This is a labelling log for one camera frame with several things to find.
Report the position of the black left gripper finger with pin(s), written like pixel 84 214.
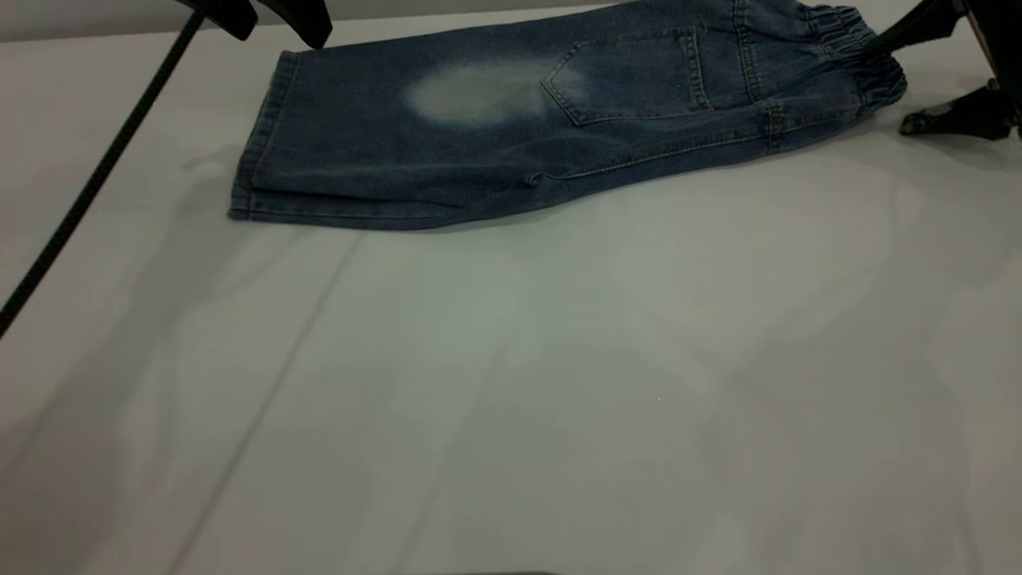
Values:
pixel 231 14
pixel 311 20

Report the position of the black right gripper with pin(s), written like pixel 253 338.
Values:
pixel 1002 40

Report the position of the blue faded denim pants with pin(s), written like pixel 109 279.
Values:
pixel 479 152

